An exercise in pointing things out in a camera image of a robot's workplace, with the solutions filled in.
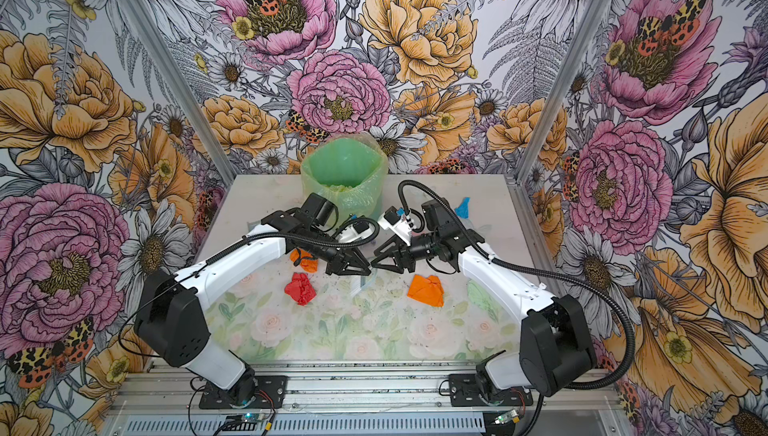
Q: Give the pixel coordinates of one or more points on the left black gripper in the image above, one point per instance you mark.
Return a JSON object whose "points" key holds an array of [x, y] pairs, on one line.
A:
{"points": [[336, 265]]}

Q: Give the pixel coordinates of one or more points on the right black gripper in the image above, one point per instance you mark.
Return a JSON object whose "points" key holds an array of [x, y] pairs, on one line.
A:
{"points": [[401, 260]]}

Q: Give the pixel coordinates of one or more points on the grey-blue hand brush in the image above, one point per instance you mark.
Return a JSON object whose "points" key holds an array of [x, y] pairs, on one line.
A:
{"points": [[362, 283]]}

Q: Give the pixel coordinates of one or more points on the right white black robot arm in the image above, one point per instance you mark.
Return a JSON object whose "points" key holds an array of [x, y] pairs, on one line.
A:
{"points": [[553, 350]]}

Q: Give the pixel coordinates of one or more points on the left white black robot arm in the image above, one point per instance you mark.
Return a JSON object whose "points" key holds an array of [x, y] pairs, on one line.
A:
{"points": [[170, 317]]}

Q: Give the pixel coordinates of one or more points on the small orange crumpled paper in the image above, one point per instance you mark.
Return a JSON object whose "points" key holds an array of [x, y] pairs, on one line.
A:
{"points": [[304, 260]]}

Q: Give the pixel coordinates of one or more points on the large orange crumpled paper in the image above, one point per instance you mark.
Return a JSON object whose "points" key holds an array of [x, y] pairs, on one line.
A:
{"points": [[426, 290]]}

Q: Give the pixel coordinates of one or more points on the red crumpled paper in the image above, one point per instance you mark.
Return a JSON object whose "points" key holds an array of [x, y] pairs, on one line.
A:
{"points": [[300, 289]]}

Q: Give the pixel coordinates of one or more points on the dark blue paper scrap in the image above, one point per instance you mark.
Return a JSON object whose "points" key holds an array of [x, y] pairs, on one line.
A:
{"points": [[462, 210]]}

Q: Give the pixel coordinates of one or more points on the yellow plastic bin liner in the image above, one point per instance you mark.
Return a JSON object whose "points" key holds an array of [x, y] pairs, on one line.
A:
{"points": [[345, 190]]}

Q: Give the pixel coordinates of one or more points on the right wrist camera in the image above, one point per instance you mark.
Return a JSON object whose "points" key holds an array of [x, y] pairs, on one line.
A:
{"points": [[403, 224]]}

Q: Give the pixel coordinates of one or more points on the aluminium front rail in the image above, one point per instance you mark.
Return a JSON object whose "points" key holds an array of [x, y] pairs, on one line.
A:
{"points": [[311, 388]]}

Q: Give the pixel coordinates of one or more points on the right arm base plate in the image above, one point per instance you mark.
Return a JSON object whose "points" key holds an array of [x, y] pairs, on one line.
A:
{"points": [[466, 390]]}

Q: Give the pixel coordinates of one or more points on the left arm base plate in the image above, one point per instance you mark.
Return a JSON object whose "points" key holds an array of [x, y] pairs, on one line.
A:
{"points": [[254, 392]]}

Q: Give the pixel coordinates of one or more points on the right aluminium corner post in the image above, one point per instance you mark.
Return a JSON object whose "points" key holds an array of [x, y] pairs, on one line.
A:
{"points": [[583, 34]]}

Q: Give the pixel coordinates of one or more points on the aluminium corner post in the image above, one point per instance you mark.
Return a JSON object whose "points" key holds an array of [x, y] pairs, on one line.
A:
{"points": [[583, 34], [143, 22]]}

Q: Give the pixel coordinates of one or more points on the left aluminium corner post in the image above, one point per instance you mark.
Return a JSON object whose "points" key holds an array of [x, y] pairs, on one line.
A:
{"points": [[143, 22]]}

